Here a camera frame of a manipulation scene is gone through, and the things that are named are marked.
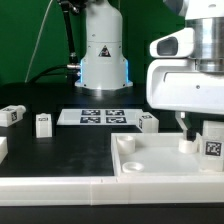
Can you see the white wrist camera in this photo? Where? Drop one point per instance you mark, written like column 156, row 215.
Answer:
column 179, row 44

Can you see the white marker sheet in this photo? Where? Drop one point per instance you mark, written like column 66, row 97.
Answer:
column 98, row 116

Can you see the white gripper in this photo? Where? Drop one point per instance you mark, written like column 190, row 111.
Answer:
column 174, row 84

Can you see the white square tabletop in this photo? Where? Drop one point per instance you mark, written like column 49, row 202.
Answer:
column 155, row 154

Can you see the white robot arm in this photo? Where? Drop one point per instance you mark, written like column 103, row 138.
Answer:
column 104, row 69

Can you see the white obstacle fence wall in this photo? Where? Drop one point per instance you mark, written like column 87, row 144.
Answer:
column 205, row 187

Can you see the white block left edge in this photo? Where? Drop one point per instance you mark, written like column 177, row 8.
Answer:
column 3, row 148

